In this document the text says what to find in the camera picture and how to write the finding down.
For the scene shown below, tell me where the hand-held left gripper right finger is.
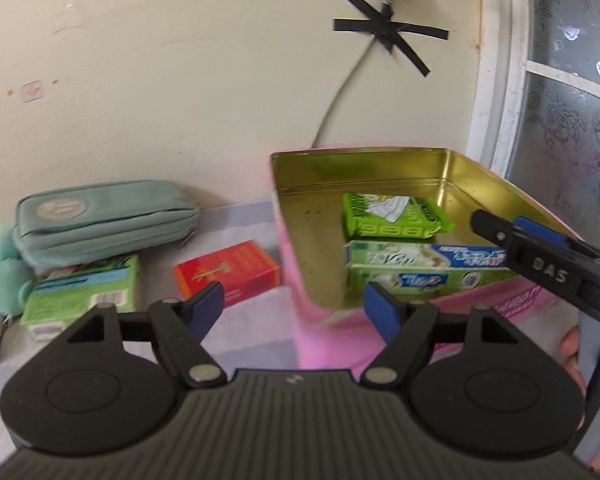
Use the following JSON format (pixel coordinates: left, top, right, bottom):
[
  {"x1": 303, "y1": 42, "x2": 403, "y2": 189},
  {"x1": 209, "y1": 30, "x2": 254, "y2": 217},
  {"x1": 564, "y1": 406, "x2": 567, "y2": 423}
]
[{"x1": 361, "y1": 281, "x2": 520, "y2": 389}]

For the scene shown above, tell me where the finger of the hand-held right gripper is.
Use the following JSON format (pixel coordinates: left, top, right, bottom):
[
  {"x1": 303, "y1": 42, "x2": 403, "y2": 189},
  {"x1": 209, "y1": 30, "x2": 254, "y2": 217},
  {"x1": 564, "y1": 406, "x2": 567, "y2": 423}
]
[
  {"x1": 470, "y1": 208, "x2": 519, "y2": 249},
  {"x1": 514, "y1": 215, "x2": 600, "y2": 257}
]

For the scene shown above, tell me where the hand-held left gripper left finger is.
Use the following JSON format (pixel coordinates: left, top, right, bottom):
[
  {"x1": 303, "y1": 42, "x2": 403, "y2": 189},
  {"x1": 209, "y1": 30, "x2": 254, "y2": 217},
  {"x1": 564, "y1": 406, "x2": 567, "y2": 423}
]
[{"x1": 66, "y1": 281, "x2": 227, "y2": 389}]

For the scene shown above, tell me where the green and white toothpaste box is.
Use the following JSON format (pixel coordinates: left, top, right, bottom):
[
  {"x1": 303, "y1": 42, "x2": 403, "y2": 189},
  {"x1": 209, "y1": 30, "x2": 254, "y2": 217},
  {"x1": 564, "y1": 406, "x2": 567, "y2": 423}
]
[{"x1": 344, "y1": 240, "x2": 527, "y2": 307}]

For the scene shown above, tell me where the green snack packet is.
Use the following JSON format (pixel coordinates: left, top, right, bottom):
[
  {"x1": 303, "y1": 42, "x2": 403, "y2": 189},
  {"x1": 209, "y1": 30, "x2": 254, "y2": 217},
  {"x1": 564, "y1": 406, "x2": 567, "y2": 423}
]
[{"x1": 342, "y1": 192, "x2": 454, "y2": 241}]

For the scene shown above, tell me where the pink tin box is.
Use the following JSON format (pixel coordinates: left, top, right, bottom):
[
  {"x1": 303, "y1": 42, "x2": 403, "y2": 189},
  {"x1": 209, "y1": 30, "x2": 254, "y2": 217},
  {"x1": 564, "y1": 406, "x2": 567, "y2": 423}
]
[{"x1": 270, "y1": 146, "x2": 587, "y2": 370}]

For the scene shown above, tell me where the teal pencil case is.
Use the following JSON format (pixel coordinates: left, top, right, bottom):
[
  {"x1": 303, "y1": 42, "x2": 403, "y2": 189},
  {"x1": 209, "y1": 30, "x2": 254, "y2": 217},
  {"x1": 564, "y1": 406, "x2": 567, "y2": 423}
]
[{"x1": 14, "y1": 180, "x2": 202, "y2": 269}]

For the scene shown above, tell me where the teal plush toy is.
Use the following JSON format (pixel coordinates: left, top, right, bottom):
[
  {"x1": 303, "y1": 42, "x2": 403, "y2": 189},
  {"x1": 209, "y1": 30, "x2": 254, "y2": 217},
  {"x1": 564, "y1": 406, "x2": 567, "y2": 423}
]
[{"x1": 0, "y1": 224, "x2": 37, "y2": 317}]

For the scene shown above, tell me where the person's right hand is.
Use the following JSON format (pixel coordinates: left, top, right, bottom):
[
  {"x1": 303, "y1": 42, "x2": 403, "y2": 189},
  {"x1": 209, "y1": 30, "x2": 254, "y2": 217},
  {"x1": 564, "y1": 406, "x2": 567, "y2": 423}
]
[{"x1": 559, "y1": 325, "x2": 600, "y2": 479}]

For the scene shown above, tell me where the red cardboard box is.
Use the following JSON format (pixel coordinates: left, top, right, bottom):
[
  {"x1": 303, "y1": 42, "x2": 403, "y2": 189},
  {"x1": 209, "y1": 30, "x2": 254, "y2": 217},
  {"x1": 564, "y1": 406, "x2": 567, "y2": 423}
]
[{"x1": 172, "y1": 240, "x2": 282, "y2": 309}]

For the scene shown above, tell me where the striped bed sheet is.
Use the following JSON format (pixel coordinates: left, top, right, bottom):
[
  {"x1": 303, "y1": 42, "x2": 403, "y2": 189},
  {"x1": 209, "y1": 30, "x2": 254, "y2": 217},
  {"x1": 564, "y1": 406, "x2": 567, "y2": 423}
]
[{"x1": 0, "y1": 196, "x2": 381, "y2": 466}]

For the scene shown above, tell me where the floral frosted window glass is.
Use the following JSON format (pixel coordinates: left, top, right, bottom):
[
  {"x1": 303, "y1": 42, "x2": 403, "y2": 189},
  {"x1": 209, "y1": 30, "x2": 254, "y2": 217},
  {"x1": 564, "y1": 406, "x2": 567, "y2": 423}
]
[{"x1": 500, "y1": 0, "x2": 600, "y2": 263}]

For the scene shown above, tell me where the green tissue packet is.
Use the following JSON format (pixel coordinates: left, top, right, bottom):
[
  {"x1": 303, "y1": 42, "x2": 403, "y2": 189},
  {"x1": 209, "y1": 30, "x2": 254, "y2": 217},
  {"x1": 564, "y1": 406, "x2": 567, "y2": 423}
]
[{"x1": 19, "y1": 254, "x2": 142, "y2": 344}]

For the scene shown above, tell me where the black tape cross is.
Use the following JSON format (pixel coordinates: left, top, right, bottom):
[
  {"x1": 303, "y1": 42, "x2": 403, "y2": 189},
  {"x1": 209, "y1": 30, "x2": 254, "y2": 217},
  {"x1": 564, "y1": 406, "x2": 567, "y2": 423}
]
[{"x1": 332, "y1": 0, "x2": 451, "y2": 79}]

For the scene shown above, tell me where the white window frame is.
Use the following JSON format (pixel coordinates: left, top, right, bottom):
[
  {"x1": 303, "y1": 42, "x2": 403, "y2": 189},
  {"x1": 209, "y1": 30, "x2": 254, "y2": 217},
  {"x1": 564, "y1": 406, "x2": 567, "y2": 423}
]
[{"x1": 466, "y1": 0, "x2": 600, "y2": 177}]

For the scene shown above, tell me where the grey power cable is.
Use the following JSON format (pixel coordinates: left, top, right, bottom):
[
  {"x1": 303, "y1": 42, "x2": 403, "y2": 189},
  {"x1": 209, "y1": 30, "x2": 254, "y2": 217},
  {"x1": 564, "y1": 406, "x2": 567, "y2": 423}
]
[{"x1": 311, "y1": 0, "x2": 397, "y2": 150}]

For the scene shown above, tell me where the small wall sticker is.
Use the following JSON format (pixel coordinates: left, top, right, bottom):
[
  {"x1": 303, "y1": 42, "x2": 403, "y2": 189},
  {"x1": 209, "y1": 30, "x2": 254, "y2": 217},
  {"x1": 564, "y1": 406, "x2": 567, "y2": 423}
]
[{"x1": 20, "y1": 80, "x2": 47, "y2": 104}]

